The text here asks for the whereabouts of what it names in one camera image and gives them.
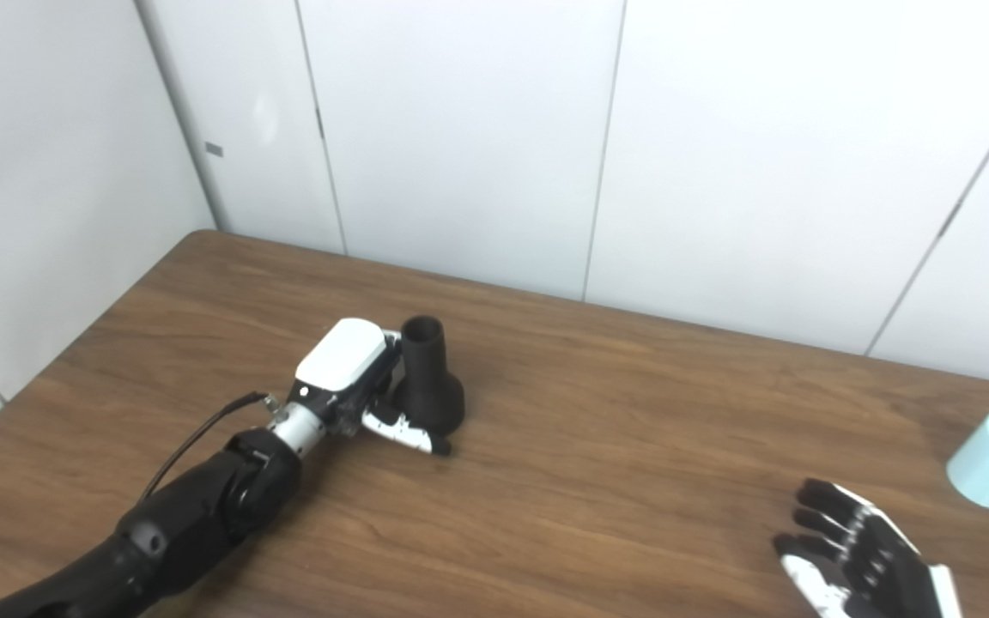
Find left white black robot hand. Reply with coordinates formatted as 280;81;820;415
288;318;452;457

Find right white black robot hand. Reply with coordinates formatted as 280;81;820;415
773;478;963;618

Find black nozzle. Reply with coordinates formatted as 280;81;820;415
391;316;466;435

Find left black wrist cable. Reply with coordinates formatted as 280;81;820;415
138;391;279;503

